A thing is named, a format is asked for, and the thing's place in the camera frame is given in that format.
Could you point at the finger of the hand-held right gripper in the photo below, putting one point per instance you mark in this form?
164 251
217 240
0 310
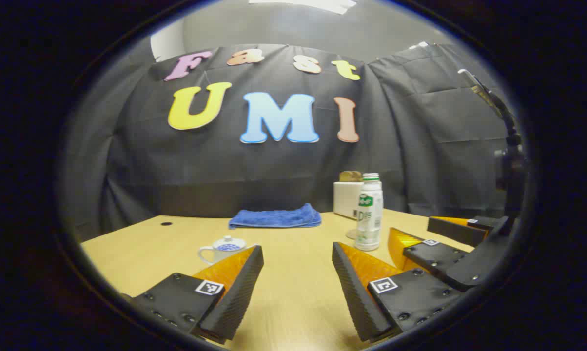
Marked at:
432 258
457 231

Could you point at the small ceiling light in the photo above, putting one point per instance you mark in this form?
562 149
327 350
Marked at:
419 45

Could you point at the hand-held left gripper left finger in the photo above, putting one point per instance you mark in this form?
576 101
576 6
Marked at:
240 297

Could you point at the white teacup lid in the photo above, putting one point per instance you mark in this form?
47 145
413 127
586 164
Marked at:
227 242

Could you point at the white toaster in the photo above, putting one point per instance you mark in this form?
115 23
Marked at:
344 200

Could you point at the white plastic water bottle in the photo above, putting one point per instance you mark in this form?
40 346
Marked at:
369 219

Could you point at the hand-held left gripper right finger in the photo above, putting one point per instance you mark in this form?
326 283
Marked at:
354 297

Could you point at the brown toast slice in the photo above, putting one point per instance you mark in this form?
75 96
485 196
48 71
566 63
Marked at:
358 177
345 176

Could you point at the blue towel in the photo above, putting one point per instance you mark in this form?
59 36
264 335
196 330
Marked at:
274 218

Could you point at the black backdrop cloth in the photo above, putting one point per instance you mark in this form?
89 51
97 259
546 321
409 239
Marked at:
201 165

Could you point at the round wooden coaster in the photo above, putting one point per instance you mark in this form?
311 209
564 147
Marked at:
350 234

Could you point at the white teacup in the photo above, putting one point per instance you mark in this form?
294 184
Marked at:
223 257

